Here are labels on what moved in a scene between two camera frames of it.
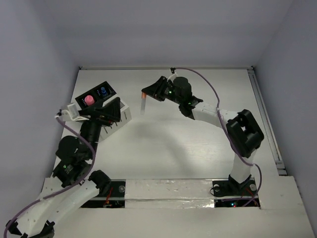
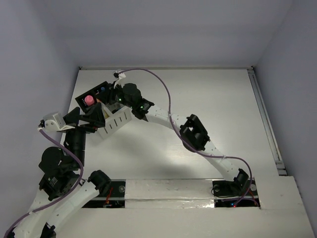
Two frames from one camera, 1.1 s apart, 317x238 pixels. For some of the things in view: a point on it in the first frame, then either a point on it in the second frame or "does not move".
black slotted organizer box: [101, 92] does not move
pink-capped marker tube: [89, 100] does not move
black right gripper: [155, 89] → [113, 90]
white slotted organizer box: [125, 117] does not move
